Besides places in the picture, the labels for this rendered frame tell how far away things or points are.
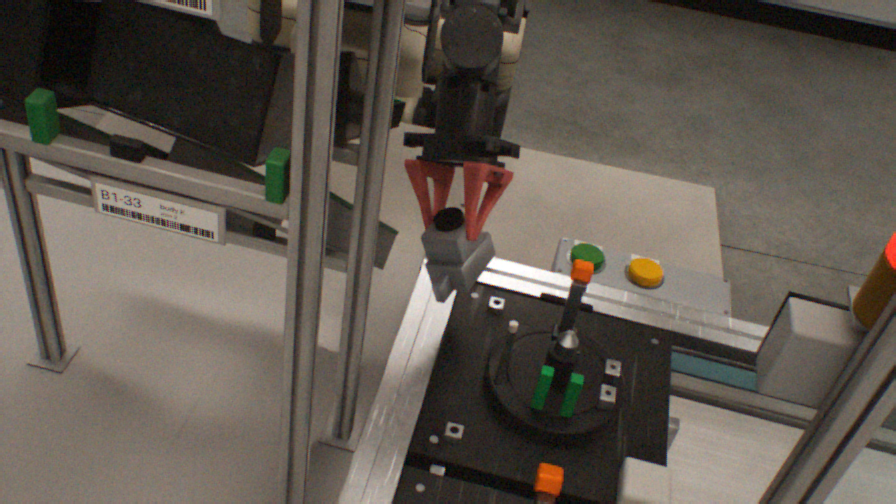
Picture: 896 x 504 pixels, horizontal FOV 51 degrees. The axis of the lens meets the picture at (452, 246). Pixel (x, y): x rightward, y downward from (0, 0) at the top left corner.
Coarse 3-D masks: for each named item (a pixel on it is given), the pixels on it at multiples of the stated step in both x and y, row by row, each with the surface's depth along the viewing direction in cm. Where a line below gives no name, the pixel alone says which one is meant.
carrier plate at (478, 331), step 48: (480, 288) 103; (480, 336) 98; (624, 336) 101; (672, 336) 102; (432, 384) 92; (480, 384) 93; (432, 432) 88; (480, 432) 89; (624, 432) 91; (480, 480) 86; (528, 480) 85; (576, 480) 86
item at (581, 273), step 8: (576, 264) 93; (584, 264) 93; (592, 264) 94; (576, 272) 93; (584, 272) 93; (592, 272) 93; (576, 280) 92; (584, 280) 93; (576, 288) 92; (584, 288) 91; (568, 296) 94; (576, 296) 94; (568, 304) 94; (576, 304) 94; (568, 312) 95; (576, 312) 94; (568, 320) 95; (560, 328) 95; (568, 328) 95
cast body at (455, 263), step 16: (448, 208) 93; (432, 224) 93; (448, 224) 91; (464, 224) 92; (432, 240) 91; (448, 240) 90; (464, 240) 91; (480, 240) 94; (432, 256) 93; (448, 256) 92; (464, 256) 91; (480, 256) 94; (432, 272) 93; (448, 272) 92; (464, 272) 92; (480, 272) 94; (432, 288) 92; (448, 288) 93; (464, 288) 93
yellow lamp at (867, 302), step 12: (876, 264) 63; (888, 264) 61; (876, 276) 62; (888, 276) 61; (864, 288) 64; (876, 288) 62; (888, 288) 61; (864, 300) 63; (876, 300) 62; (888, 300) 62; (864, 312) 63; (876, 312) 63; (864, 324) 64
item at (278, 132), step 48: (96, 48) 61; (144, 48) 60; (192, 48) 59; (240, 48) 58; (96, 96) 62; (144, 96) 61; (192, 96) 60; (240, 96) 59; (288, 96) 61; (240, 144) 60; (288, 144) 63
